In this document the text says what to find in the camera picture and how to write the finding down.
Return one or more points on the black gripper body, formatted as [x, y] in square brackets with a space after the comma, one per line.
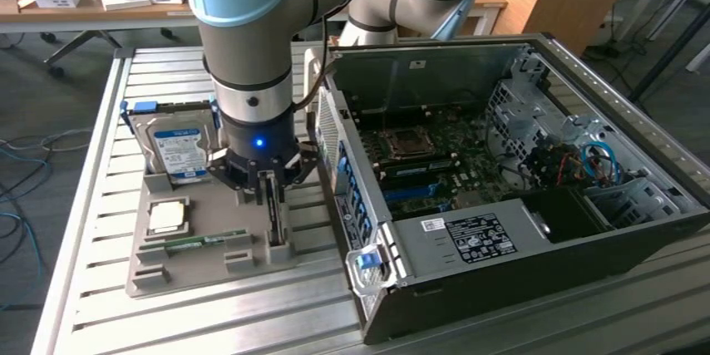
[258, 134]

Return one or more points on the black Nvidia graphics card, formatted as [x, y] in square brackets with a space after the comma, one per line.
[272, 215]

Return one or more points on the silver blue-capped robot arm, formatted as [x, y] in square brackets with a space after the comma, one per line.
[250, 18]

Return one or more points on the hard disk with blue caddy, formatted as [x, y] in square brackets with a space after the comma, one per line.
[177, 151]

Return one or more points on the grey plastic parts rack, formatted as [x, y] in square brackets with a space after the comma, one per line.
[222, 222]

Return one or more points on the silver CPU chip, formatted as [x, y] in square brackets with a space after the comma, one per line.
[165, 215]

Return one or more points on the green RAM stick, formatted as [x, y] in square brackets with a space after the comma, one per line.
[193, 240]

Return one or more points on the metal CPU socket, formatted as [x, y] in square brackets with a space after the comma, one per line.
[410, 142]

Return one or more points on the dark installed RAM stick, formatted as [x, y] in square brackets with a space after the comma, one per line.
[415, 167]

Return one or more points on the blue expansion slot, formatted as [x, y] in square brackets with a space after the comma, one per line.
[410, 195]

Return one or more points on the blue plastic case latch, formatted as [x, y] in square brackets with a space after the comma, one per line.
[367, 260]

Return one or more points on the green motherboard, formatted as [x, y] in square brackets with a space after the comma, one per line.
[476, 151]

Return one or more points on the silver chipset heatsink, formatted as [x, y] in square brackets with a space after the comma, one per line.
[468, 201]

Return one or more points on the grey power supply unit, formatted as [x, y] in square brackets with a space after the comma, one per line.
[432, 247]

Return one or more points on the wooden office desk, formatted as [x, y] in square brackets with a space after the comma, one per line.
[83, 16]

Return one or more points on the black open PC case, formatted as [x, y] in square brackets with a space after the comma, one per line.
[499, 297]

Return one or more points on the grey metal disk bay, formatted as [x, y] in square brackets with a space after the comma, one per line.
[638, 201]

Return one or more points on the grey wheeled leg frame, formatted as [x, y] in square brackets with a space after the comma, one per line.
[83, 41]

